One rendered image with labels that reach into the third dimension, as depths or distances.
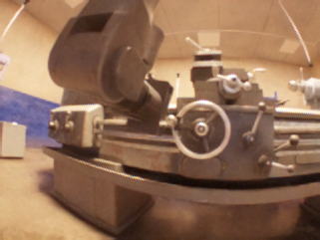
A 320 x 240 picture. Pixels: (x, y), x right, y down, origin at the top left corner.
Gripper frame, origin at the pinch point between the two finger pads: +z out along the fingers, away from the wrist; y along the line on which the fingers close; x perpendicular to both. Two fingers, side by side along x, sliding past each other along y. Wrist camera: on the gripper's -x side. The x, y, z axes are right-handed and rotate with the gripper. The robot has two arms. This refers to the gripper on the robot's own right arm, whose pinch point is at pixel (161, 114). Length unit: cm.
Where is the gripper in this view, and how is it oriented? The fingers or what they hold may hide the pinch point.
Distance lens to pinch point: 34.1
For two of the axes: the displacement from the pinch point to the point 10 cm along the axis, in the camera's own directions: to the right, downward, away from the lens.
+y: -2.6, 9.6, -0.8
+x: 9.1, 2.2, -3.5
